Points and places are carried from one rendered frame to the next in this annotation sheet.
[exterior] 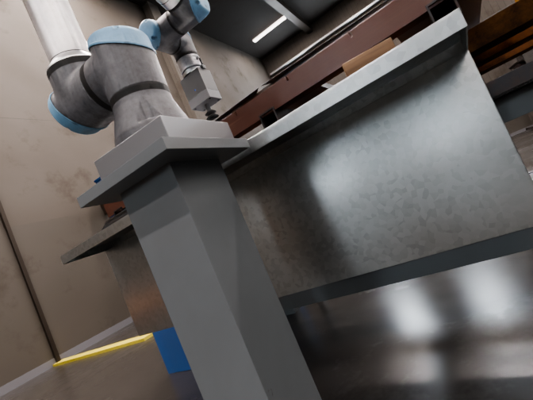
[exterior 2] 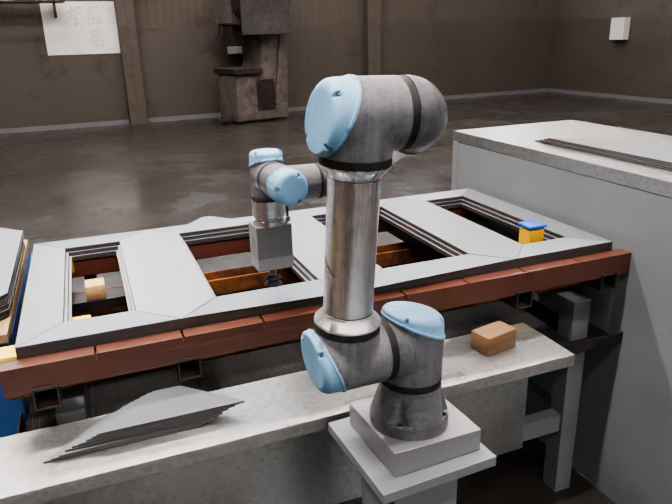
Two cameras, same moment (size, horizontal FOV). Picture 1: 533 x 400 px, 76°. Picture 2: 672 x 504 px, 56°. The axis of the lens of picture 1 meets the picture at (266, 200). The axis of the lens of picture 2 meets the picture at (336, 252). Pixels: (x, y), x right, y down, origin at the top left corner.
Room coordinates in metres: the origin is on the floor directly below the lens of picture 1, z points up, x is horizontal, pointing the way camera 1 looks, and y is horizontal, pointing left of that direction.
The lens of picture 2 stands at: (0.13, 1.07, 1.44)
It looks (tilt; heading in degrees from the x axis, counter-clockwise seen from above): 19 degrees down; 307
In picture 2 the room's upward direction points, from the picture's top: 2 degrees counter-clockwise
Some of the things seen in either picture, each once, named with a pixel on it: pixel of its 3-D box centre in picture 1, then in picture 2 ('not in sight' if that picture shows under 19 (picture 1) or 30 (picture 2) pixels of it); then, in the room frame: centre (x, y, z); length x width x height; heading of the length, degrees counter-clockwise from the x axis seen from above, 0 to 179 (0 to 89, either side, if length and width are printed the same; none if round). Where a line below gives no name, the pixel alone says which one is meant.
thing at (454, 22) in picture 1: (207, 182); (311, 399); (0.92, 0.13, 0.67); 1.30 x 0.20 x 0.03; 58
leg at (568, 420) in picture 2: not in sight; (565, 396); (0.60, -0.73, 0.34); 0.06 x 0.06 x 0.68; 58
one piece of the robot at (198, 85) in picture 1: (202, 88); (270, 239); (1.09, 0.05, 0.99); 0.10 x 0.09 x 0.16; 150
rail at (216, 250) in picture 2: not in sight; (282, 234); (1.53, -0.48, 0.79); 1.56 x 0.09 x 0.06; 58
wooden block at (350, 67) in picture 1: (371, 67); (493, 338); (0.67, -0.30, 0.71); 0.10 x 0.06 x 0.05; 70
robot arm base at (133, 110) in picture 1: (149, 120); (409, 395); (0.66, 0.15, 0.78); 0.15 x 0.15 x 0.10
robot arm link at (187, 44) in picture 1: (181, 44); (267, 174); (1.08, 0.05, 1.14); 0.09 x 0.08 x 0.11; 151
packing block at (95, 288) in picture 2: not in sight; (95, 288); (1.62, 0.19, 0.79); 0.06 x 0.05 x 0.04; 148
